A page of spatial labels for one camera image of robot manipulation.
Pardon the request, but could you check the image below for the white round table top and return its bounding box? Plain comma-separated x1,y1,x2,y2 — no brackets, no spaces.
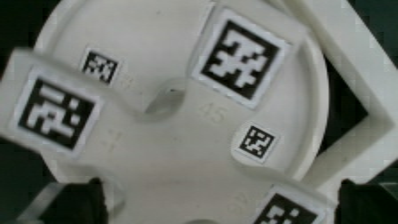
35,0,328,178

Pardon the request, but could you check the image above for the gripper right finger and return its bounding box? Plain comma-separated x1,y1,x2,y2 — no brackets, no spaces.
334,179,398,224

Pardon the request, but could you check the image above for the white cross-shaped table base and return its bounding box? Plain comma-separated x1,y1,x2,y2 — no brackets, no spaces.
0,0,334,224

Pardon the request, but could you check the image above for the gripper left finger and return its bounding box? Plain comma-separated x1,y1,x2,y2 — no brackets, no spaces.
16,177,111,224

